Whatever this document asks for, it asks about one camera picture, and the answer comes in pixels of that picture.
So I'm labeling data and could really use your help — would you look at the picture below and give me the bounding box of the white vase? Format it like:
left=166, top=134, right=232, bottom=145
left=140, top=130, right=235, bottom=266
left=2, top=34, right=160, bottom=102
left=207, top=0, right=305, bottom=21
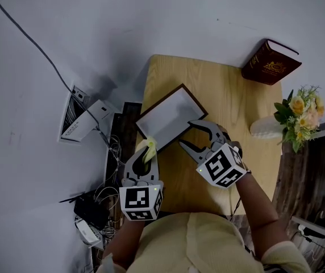
left=249, top=117, right=287, bottom=140

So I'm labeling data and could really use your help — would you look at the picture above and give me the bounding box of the white desk frame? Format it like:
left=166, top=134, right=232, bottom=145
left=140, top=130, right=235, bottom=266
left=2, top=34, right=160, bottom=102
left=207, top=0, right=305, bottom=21
left=289, top=118, right=325, bottom=239

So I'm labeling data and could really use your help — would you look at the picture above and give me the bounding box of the white wall junction box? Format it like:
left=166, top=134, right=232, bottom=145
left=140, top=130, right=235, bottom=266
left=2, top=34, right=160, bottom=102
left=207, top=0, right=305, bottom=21
left=59, top=85, right=119, bottom=144

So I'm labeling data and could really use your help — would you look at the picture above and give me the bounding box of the bundle of white cables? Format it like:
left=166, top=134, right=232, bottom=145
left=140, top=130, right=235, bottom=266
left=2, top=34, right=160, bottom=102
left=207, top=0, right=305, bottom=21
left=94, top=134, right=127, bottom=238

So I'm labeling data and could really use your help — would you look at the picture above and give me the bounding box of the yellow cloth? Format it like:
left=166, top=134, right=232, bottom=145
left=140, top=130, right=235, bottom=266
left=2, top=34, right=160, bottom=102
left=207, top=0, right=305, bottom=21
left=136, top=136, right=159, bottom=164

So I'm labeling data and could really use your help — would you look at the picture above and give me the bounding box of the person's right forearm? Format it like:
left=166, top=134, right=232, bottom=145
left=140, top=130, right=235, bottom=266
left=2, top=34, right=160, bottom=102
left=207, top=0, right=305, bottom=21
left=234, top=173, right=291, bottom=256

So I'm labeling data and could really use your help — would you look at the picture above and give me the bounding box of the grey wall cable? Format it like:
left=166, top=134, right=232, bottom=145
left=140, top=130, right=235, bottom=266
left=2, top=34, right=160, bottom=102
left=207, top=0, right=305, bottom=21
left=0, top=0, right=111, bottom=151

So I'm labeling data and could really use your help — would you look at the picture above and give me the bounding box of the yellow flower bouquet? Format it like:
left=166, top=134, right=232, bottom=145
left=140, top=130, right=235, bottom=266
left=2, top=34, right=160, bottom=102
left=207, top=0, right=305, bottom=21
left=273, top=85, right=325, bottom=154

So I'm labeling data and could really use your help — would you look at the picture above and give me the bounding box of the person's pale yellow shirt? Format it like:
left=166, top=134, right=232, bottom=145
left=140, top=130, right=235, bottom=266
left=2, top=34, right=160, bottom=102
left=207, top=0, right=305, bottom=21
left=94, top=212, right=313, bottom=273

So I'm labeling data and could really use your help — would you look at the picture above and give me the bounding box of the dark red book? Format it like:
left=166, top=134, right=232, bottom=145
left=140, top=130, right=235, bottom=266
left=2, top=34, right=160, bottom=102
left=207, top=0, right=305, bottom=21
left=241, top=38, right=303, bottom=86

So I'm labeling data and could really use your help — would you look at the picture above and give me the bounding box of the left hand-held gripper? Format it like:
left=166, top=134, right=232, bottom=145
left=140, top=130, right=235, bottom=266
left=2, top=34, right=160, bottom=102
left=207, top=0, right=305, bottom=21
left=119, top=148, right=164, bottom=222

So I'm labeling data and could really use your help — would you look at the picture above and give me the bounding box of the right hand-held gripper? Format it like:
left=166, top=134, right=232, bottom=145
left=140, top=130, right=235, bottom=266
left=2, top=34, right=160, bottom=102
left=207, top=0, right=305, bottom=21
left=178, top=119, right=251, bottom=190

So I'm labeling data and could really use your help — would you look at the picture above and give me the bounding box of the black router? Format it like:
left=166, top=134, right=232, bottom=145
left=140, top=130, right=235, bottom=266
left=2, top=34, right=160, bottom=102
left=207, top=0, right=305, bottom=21
left=59, top=191, right=111, bottom=230

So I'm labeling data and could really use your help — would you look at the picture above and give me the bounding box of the person's left forearm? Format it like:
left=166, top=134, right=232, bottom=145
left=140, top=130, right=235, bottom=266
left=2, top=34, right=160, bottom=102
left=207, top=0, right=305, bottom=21
left=105, top=219, right=147, bottom=270

